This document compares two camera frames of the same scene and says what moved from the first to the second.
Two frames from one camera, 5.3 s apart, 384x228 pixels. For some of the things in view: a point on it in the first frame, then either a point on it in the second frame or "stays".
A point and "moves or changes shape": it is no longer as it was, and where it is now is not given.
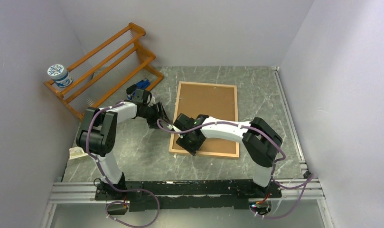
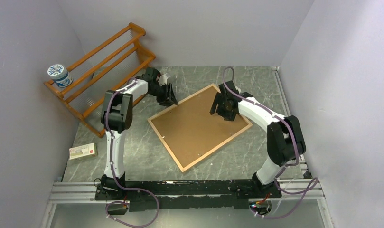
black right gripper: x=192 y=148 to x=228 y=116
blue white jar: x=60 y=75 stays
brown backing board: x=214 y=101 moves or changes shape
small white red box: x=76 y=152 stays
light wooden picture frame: x=217 y=100 to x=210 y=151
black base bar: x=152 y=195 stays
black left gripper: x=161 y=114 to x=164 y=101
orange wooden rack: x=98 y=75 stays
